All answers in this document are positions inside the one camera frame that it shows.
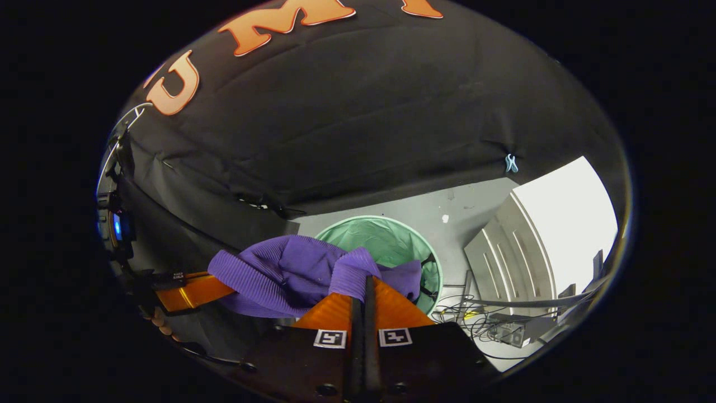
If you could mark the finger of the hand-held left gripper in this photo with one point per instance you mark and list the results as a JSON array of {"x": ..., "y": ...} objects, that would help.
[{"x": 196, "y": 291}]

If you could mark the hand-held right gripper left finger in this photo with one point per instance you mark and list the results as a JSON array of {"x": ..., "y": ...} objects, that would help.
[{"x": 356, "y": 358}]

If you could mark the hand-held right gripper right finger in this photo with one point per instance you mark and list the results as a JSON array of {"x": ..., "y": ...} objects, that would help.
[{"x": 372, "y": 358}]

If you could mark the purple ribbed jacket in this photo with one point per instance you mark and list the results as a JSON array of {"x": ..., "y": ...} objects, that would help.
[{"x": 279, "y": 274}]

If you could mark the green laundry hamper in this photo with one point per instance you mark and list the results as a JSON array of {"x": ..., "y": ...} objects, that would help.
[{"x": 391, "y": 240}]

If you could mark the grey electronics box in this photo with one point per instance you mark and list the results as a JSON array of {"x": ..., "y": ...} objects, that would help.
[{"x": 517, "y": 330}]

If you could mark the grey ribbed panel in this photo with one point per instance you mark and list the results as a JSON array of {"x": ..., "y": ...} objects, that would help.
[{"x": 503, "y": 257}]

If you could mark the black backdrop cloth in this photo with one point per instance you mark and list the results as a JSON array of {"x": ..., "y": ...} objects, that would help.
[{"x": 363, "y": 123}]

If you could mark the light blue clip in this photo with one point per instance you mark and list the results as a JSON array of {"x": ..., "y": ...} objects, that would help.
[{"x": 510, "y": 163}]

